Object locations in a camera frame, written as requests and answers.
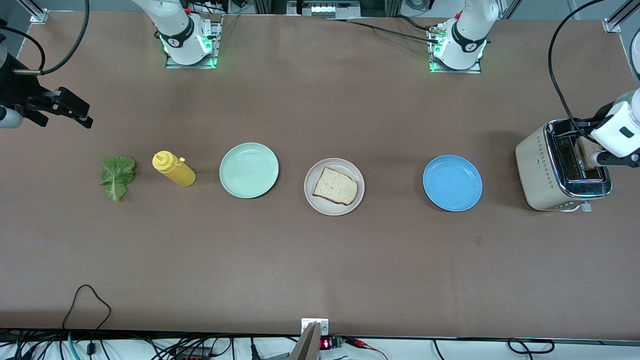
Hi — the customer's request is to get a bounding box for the thick toast bread slice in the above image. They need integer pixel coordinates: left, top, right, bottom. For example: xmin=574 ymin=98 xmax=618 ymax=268
xmin=575 ymin=136 xmax=601 ymax=171

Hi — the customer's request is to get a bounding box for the green lettuce leaf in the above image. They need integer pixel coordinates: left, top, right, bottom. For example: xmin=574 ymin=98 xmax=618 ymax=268
xmin=99 ymin=155 xmax=137 ymax=202

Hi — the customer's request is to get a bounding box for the yellow mustard squeeze bottle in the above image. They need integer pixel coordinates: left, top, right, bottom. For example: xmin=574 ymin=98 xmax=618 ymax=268
xmin=152 ymin=150 xmax=197 ymax=188

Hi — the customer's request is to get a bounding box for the thin toast bread slice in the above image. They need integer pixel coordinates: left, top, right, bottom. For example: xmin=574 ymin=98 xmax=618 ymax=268
xmin=312 ymin=166 xmax=360 ymax=206

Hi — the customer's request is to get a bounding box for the blue round plate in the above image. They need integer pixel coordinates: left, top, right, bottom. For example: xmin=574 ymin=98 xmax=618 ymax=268
xmin=422 ymin=154 xmax=484 ymax=212

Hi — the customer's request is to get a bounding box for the mint green round plate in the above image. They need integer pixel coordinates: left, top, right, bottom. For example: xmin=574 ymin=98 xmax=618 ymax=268
xmin=219 ymin=142 xmax=280 ymax=199

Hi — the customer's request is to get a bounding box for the beige round plate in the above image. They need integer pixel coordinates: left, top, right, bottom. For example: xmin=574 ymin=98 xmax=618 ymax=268
xmin=304 ymin=158 xmax=366 ymax=217

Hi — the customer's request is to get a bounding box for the beige chrome two-slot toaster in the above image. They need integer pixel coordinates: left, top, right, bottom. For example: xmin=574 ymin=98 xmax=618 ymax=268
xmin=515 ymin=118 xmax=613 ymax=213

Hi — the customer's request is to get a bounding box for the black electronics box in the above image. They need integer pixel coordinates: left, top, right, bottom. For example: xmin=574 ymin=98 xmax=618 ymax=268
xmin=286 ymin=0 xmax=362 ymax=20

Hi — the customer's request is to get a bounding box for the red clip lead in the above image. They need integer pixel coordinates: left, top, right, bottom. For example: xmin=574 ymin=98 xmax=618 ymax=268
xmin=345 ymin=337 xmax=388 ymax=360

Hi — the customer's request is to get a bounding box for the grey metal bar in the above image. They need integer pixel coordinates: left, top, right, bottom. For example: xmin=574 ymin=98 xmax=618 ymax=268
xmin=288 ymin=322 xmax=321 ymax=360

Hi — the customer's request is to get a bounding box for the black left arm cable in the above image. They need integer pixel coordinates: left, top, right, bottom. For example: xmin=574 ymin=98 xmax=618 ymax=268
xmin=548 ymin=0 xmax=608 ymax=146

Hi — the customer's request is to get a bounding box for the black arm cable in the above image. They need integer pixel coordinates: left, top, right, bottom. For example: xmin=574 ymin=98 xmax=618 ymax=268
xmin=548 ymin=0 xmax=608 ymax=146
xmin=0 ymin=0 xmax=91 ymax=76

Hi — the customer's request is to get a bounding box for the aluminium frame profile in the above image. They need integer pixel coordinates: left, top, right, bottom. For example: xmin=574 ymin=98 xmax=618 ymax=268
xmin=602 ymin=0 xmax=640 ymax=33
xmin=20 ymin=0 xmax=49 ymax=23

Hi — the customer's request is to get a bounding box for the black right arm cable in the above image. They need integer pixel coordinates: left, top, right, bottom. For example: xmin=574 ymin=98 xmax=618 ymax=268
xmin=0 ymin=0 xmax=91 ymax=76

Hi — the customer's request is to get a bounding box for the thin black looped cable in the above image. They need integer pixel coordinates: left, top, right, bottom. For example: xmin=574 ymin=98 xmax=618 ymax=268
xmin=61 ymin=284 xmax=113 ymax=357

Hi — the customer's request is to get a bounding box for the black coiled cable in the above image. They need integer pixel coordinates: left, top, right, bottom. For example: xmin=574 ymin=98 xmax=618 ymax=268
xmin=507 ymin=338 xmax=556 ymax=355

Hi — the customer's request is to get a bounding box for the long black table cable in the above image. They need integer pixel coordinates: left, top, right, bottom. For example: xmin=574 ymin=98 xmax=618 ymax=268
xmin=324 ymin=17 xmax=442 ymax=46

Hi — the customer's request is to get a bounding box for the silver metal bracket plate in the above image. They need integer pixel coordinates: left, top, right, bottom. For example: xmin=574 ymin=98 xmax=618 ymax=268
xmin=301 ymin=318 xmax=330 ymax=337

